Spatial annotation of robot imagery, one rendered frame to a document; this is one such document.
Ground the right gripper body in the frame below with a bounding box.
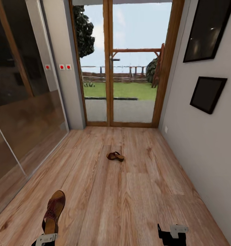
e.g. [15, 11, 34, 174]
[162, 232, 187, 246]

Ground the sandal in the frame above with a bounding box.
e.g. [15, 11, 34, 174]
[107, 152, 124, 162]
[42, 190, 66, 235]

